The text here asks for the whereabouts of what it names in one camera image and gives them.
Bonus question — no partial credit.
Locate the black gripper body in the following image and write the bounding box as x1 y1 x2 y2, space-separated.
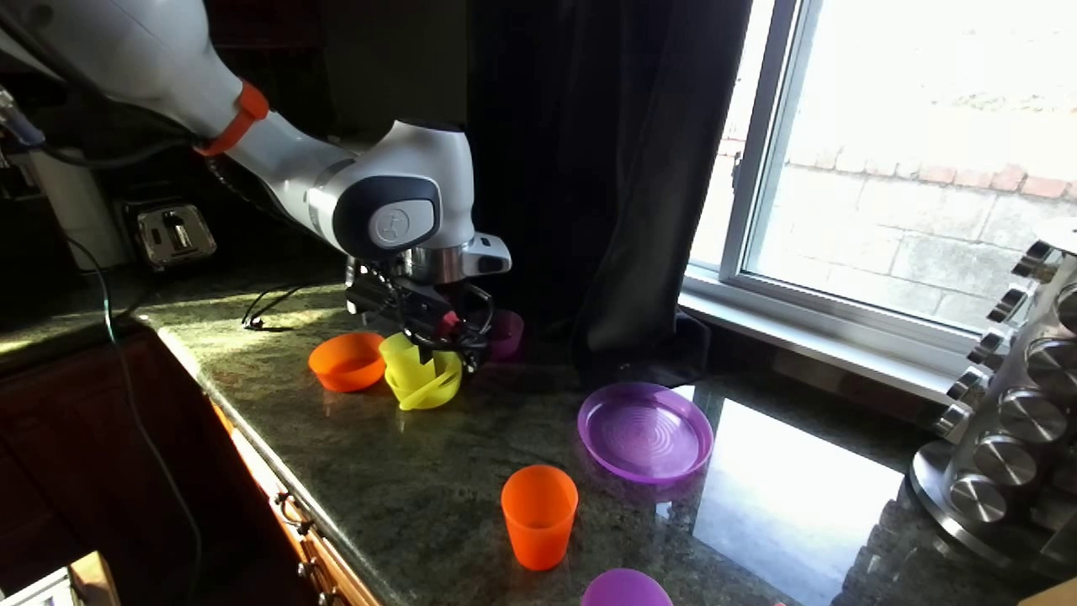
342 261 498 362

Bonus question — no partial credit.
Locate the green plastic bowl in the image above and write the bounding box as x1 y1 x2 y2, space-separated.
382 345 469 415

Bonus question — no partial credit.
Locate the purple plastic bowl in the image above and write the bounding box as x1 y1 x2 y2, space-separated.
483 306 528 362

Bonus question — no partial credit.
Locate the orange plastic bowl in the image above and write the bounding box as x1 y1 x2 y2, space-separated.
306 326 390 397

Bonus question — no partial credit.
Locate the orange plastic cup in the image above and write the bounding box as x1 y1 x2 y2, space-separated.
498 461 583 574

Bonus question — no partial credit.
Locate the purple plastic cup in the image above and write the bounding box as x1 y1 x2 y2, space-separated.
579 564 675 606

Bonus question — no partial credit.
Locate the black curtain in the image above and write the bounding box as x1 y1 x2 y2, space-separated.
469 0 753 389

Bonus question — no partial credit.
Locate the purple plastic plate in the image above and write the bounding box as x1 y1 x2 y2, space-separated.
575 376 718 489

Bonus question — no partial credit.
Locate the wooden cabinet front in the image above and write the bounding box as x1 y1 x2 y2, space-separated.
204 389 382 606

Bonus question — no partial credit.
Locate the white paper towel roll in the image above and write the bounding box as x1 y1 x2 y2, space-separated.
24 146 131 272

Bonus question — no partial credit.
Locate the cardboard box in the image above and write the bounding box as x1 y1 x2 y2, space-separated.
0 546 123 606

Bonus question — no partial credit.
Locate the metal spice rack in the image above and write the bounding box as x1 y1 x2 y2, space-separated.
905 229 1077 585

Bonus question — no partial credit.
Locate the black power cord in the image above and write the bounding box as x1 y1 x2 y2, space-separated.
239 278 308 334

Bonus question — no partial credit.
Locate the metal wall outlet plate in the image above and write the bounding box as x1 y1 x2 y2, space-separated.
131 197 217 272

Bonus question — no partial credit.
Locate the thin green cable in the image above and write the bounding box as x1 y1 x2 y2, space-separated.
61 229 207 574

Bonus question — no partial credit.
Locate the grey window frame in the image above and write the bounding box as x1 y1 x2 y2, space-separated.
675 0 1077 407

